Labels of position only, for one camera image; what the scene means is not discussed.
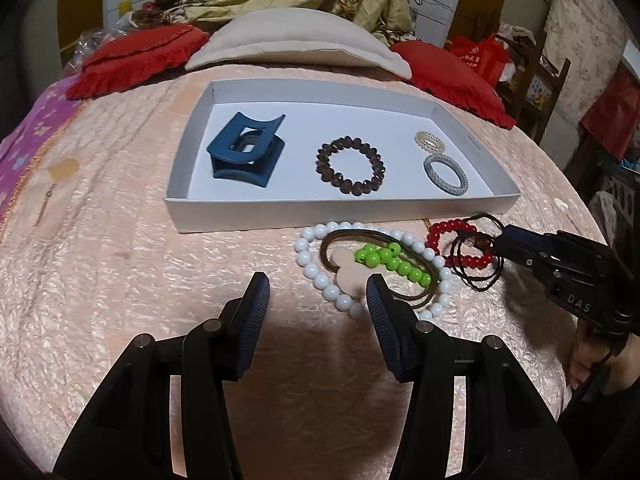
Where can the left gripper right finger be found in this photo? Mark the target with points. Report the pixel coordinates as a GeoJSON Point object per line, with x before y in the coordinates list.
{"type": "Point", "coordinates": [509, 431]}

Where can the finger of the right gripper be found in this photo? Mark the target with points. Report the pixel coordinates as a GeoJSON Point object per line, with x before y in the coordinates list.
{"type": "Point", "coordinates": [535, 249]}

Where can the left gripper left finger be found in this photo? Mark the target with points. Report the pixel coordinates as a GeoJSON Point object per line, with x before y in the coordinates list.
{"type": "Point", "coordinates": [123, 432]}

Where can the silver braided bangle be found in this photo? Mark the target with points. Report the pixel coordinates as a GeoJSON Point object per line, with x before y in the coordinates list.
{"type": "Point", "coordinates": [446, 174]}

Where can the dark blue hair claw clip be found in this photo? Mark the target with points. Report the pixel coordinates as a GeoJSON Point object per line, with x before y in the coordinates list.
{"type": "Point", "coordinates": [246, 150]}

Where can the person's right hand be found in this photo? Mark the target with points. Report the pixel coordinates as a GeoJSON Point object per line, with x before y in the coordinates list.
{"type": "Point", "coordinates": [589, 349]}

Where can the white shell scrap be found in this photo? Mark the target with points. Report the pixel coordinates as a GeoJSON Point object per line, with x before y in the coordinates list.
{"type": "Point", "coordinates": [561, 204]}

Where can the dark wooden chair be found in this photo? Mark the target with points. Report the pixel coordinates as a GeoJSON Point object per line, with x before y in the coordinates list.
{"type": "Point", "coordinates": [531, 94]}

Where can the pink quilted bedspread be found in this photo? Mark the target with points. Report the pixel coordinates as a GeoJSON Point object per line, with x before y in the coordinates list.
{"type": "Point", "coordinates": [106, 263]}

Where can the red shopping bag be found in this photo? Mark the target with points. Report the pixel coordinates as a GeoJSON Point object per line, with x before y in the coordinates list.
{"type": "Point", "coordinates": [487, 58]}

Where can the right red ruffled cushion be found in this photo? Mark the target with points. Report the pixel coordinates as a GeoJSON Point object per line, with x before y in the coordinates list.
{"type": "Point", "coordinates": [441, 73]}

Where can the red ruffled cushion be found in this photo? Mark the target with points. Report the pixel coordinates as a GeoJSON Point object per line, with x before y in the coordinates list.
{"type": "Point", "coordinates": [441, 73]}
{"type": "Point", "coordinates": [128, 61]}

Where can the quilt zipper pull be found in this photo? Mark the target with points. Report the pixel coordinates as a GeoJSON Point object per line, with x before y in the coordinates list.
{"type": "Point", "coordinates": [45, 202]}

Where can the purple floral sheet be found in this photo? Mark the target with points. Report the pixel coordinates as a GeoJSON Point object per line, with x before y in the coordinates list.
{"type": "Point", "coordinates": [19, 151]}

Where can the beige pillow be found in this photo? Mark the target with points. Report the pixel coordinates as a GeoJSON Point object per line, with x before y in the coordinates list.
{"type": "Point", "coordinates": [300, 37]}

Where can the left red ruffled cushion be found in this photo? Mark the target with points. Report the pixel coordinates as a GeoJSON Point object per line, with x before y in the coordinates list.
{"type": "Point", "coordinates": [128, 61]}

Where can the crinkled clear plastic bag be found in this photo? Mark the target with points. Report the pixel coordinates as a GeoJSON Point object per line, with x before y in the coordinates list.
{"type": "Point", "coordinates": [76, 53]}

